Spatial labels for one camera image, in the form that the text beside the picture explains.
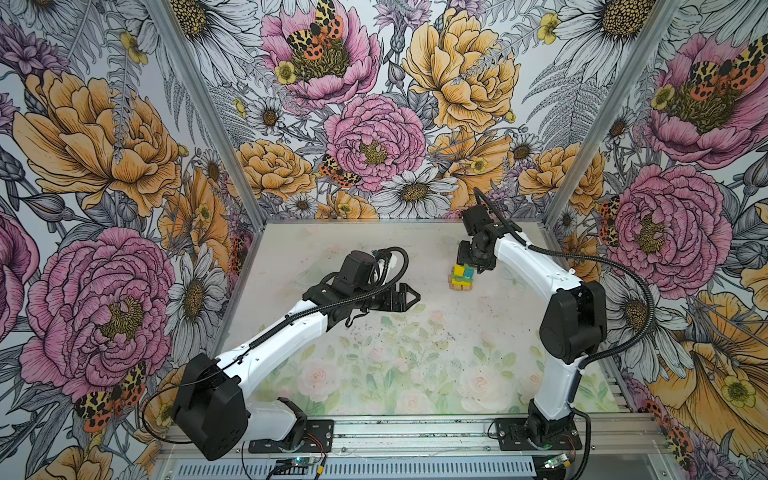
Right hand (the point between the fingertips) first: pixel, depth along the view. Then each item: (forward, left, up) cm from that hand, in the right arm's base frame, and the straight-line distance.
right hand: (471, 268), depth 91 cm
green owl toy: (+2, +2, -8) cm, 9 cm away
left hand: (-15, +21, +6) cm, 26 cm away
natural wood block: (0, +2, -10) cm, 11 cm away
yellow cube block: (+3, +2, -5) cm, 6 cm away
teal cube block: (+3, -1, -7) cm, 7 cm away
